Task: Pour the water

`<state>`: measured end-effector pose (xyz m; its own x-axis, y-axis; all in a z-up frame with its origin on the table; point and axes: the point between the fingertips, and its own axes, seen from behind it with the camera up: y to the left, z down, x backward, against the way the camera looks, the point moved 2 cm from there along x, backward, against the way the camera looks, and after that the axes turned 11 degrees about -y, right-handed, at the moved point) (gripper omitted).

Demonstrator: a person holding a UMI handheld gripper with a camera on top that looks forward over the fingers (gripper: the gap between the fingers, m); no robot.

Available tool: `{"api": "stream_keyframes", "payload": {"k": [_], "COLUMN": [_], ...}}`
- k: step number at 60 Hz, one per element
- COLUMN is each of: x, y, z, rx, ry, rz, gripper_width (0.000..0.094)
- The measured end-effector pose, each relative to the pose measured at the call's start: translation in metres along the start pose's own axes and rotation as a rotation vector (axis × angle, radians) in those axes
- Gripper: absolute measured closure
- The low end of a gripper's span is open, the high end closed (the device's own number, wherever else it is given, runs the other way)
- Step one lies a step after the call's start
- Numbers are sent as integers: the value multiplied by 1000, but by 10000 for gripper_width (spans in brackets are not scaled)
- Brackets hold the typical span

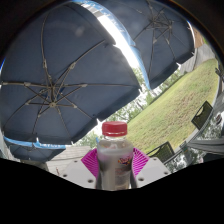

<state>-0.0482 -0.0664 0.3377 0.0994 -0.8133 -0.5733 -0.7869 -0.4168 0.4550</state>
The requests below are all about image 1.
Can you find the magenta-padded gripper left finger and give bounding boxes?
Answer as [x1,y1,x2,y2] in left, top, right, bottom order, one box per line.
[60,147,101,190]

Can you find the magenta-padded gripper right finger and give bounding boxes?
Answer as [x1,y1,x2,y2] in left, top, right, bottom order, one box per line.
[131,147,172,189]

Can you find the clear red-capped drink bottle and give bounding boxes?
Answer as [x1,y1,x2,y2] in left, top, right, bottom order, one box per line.
[95,121,135,192]

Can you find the grey roofed building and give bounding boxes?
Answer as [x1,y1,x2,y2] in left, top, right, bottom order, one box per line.
[45,145,99,176]

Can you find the navy umbrella with light-blue trim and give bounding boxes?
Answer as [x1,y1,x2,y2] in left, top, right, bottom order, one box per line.
[3,135,67,164]

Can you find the large navy patio umbrella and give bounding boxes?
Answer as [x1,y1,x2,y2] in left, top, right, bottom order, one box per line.
[0,1,142,146]

